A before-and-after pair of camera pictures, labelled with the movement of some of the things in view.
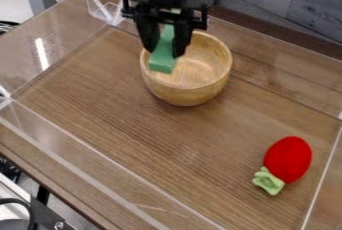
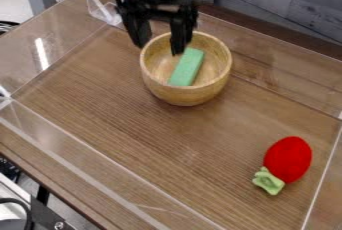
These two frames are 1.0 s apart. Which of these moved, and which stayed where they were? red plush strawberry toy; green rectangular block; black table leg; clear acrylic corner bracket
Moved: green rectangular block
Stayed: red plush strawberry toy; black table leg; clear acrylic corner bracket
